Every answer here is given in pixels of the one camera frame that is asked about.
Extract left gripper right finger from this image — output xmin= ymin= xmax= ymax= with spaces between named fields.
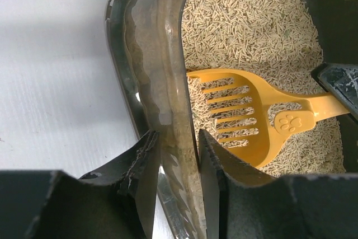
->
xmin=199 ymin=130 xmax=357 ymax=238

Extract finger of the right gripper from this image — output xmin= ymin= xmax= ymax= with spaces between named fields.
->
xmin=311 ymin=63 xmax=357 ymax=119

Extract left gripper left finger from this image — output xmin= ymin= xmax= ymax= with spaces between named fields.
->
xmin=1 ymin=130 xmax=160 ymax=238

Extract yellow plastic litter scoop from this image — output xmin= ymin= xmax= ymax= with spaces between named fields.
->
xmin=187 ymin=68 xmax=349 ymax=168

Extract dark grey litter box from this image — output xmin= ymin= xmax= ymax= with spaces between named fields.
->
xmin=104 ymin=0 xmax=358 ymax=239

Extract cat litter granules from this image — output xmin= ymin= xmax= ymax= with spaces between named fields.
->
xmin=180 ymin=0 xmax=347 ymax=178

